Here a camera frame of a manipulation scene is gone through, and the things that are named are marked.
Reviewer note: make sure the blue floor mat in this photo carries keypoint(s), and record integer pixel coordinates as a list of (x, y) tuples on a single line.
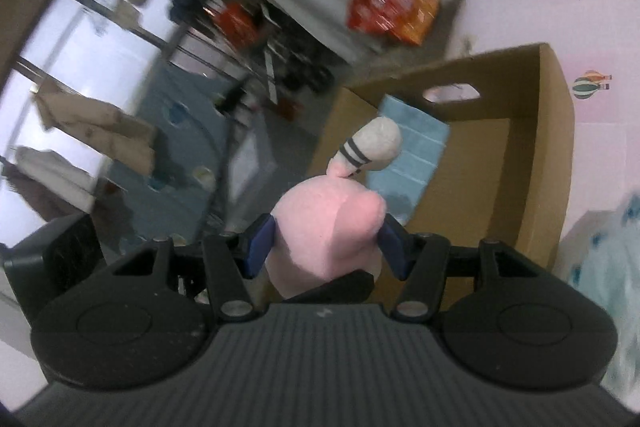
[(185, 147)]

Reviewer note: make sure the black tripod stand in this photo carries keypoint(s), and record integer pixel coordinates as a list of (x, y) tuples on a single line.
[(232, 127)]

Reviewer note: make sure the red hanging bag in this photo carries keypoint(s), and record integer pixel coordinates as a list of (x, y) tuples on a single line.
[(235, 22)]

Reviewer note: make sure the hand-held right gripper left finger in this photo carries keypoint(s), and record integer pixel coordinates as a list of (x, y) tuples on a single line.
[(257, 247)]

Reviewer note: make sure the large window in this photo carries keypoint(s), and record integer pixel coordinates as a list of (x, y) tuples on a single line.
[(75, 57)]

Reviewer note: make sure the light blue checked towel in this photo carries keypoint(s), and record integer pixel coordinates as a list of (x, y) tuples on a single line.
[(415, 157)]

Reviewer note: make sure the pink plush toy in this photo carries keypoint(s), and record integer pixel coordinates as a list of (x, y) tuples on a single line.
[(325, 227)]

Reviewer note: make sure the grey labelled box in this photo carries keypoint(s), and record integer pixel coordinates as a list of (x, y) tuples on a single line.
[(247, 162)]

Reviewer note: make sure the white hanging cloth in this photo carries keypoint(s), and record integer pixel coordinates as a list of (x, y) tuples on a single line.
[(50, 167)]

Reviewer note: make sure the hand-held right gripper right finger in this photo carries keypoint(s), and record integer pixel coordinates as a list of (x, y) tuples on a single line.
[(395, 252)]

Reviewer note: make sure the brown cardboard box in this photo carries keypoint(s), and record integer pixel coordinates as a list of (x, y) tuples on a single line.
[(480, 187)]

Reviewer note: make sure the white blue print plastic bag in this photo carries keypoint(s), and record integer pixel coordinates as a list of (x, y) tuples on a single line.
[(610, 297)]

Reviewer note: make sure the brown hanging garment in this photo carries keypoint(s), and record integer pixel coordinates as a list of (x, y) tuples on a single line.
[(95, 127)]

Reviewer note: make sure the black wheelchair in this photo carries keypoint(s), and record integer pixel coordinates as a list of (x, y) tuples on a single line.
[(295, 62)]

